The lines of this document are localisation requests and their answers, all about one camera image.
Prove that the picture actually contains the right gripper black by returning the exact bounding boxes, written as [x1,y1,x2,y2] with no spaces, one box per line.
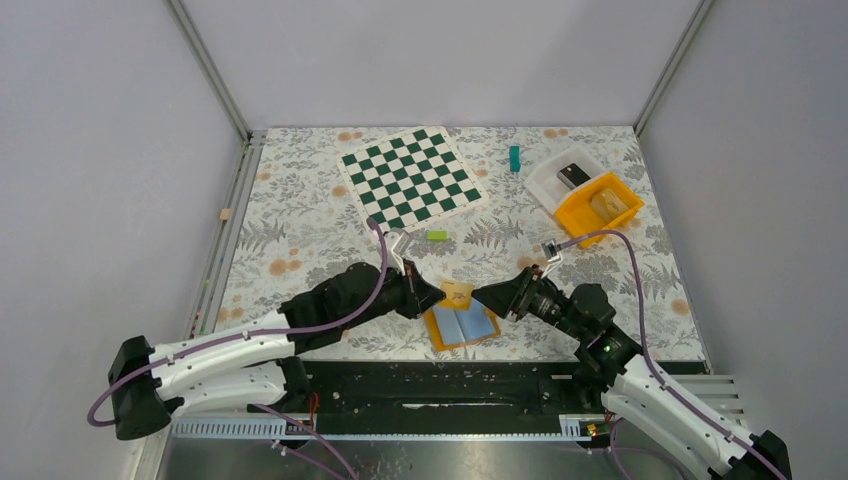
[470,264,588,341]

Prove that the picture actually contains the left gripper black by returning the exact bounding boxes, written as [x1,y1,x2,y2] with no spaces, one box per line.
[343,257,446,330]

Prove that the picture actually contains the orange leather card holder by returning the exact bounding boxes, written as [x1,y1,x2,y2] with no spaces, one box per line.
[423,300,501,352]

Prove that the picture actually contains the gold cards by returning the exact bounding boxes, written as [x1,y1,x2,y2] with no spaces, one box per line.
[590,188,629,223]

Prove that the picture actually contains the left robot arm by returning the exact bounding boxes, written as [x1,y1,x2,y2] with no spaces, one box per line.
[107,261,446,441]

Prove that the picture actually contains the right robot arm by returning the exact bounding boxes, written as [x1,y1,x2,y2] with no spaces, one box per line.
[471,267,792,479]

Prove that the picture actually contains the black card in white bin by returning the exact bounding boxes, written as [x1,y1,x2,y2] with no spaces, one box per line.
[557,163,591,190]

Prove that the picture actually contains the lime green block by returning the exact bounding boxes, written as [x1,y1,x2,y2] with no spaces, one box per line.
[426,230,450,242]

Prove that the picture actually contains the green white chessboard mat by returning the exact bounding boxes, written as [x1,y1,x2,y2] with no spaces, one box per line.
[336,126,489,232]

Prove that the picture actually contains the white plastic bin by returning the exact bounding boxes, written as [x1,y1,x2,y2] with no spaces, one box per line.
[524,146,609,215]

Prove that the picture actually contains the floral tablecloth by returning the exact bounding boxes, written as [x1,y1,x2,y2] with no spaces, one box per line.
[206,127,707,362]

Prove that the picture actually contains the orange plastic bin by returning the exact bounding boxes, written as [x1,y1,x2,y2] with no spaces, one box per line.
[553,173,644,239]

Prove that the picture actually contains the teal block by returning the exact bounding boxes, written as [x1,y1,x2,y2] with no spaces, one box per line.
[509,145,522,173]

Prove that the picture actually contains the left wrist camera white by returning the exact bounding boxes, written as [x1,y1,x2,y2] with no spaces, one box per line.
[384,228,411,275]

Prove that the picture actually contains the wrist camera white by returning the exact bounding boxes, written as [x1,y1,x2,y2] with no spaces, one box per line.
[384,228,411,275]
[540,240,563,277]

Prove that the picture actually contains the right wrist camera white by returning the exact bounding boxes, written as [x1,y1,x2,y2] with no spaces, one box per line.
[540,240,563,277]

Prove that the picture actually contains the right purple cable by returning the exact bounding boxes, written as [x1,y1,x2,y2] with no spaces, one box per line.
[555,229,790,480]

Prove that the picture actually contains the purple cable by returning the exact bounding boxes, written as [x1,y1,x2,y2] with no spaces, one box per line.
[87,217,390,429]
[555,229,790,480]

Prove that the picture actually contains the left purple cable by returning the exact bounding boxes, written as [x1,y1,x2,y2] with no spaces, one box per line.
[87,217,390,429]

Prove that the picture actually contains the aluminium rail front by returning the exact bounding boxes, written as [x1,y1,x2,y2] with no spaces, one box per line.
[165,374,750,444]

